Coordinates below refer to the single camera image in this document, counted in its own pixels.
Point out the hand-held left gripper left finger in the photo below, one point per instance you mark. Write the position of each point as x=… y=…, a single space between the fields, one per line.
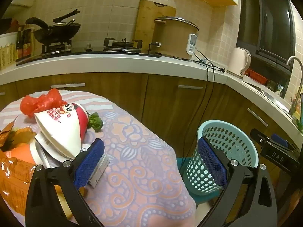
x=91 y=163

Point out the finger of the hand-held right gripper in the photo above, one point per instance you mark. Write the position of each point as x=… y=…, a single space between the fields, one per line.
x=279 y=140

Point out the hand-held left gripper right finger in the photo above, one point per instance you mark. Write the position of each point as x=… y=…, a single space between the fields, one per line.
x=210 y=163

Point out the small white box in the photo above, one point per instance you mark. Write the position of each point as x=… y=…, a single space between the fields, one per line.
x=101 y=170

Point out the light blue plastic basket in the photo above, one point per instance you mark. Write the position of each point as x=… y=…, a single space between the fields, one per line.
x=236 y=132

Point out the white red paper bowl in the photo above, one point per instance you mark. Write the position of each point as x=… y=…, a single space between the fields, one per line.
x=64 y=132

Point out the orange snack bag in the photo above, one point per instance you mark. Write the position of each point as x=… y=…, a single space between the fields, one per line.
x=11 y=177

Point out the steel sink faucet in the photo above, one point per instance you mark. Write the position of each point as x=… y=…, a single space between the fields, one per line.
x=292 y=110

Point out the green broccoli piece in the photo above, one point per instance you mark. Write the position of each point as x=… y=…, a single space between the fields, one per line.
x=95 y=123

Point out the red plastic box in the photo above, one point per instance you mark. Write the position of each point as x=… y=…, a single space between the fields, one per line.
x=256 y=75

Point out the red plastic bag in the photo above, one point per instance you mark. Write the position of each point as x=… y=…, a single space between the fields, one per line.
x=40 y=102

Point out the wooden base cabinet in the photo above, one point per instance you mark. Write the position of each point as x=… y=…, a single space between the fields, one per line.
x=118 y=87

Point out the white electric kettle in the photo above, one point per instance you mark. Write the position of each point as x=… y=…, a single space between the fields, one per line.
x=238 y=61

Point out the white power strip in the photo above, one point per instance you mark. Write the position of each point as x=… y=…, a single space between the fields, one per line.
x=201 y=60

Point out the dark kitchen window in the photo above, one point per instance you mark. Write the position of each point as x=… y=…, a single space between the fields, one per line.
x=272 y=23

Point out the beige rice cooker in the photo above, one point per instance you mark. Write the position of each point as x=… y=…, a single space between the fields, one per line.
x=172 y=40

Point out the black wok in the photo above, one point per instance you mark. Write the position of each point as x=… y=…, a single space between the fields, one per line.
x=56 y=33

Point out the yellow woven basket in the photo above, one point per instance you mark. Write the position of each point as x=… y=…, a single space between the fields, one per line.
x=7 y=56

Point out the wooden cutting board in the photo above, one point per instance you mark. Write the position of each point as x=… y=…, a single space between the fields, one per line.
x=146 y=21

